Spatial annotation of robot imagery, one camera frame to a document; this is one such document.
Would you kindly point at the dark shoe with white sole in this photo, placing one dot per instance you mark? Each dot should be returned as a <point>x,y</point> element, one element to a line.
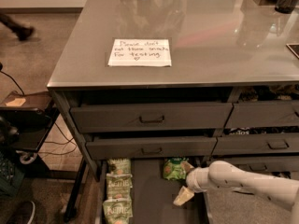
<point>24,214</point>

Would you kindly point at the middle left grey drawer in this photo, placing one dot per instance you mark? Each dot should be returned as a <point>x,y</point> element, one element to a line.
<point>180,146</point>

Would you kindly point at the dark tablet on counter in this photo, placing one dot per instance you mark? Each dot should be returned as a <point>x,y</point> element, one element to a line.
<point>294,48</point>

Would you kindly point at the open bottom left drawer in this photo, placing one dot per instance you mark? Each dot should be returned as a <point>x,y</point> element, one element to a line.
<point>153,197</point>

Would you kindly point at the bottom right grey drawer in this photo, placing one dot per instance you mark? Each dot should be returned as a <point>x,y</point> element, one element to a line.
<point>265,164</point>

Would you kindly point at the top right grey drawer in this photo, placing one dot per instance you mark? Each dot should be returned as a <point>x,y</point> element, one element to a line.
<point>264,114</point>

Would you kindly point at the middle kettle chip bag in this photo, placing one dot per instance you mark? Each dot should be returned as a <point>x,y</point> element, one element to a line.
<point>119,186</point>

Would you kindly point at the top left grey drawer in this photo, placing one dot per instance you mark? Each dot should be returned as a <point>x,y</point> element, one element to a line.
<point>150,117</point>

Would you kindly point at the green plastic crate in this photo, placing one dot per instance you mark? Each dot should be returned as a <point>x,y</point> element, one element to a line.
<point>11,177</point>

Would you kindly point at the green rice chip bag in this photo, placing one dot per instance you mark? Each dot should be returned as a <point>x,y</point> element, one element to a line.
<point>173,169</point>

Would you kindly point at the top kettle chip bag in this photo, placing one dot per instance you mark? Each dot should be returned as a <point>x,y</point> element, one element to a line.
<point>119,166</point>

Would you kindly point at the black side cart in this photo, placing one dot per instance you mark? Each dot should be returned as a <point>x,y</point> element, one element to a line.
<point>26,120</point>

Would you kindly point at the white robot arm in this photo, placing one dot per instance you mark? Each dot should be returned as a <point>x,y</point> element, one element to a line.
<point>281,191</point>

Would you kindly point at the kettle chip bag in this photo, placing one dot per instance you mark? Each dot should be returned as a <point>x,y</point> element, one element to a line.
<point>119,166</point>
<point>118,211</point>
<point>119,186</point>

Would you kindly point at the grey drawer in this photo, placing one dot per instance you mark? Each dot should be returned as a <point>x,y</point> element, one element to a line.
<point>264,114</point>
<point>257,144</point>
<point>265,164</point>
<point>180,146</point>
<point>150,117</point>

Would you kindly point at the bottom kettle chip bag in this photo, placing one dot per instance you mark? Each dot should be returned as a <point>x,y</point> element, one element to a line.
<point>118,211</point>

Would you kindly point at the grey cabinet with counter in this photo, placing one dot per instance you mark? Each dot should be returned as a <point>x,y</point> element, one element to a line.
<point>222,51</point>

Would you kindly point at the middle right grey drawer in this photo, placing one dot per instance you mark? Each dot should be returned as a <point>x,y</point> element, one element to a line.
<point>257,144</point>

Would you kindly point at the white handwritten paper note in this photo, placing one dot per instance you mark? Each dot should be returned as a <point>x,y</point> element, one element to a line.
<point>140,53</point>

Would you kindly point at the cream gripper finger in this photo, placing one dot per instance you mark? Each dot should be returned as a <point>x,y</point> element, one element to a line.
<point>187,166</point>
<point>184,195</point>

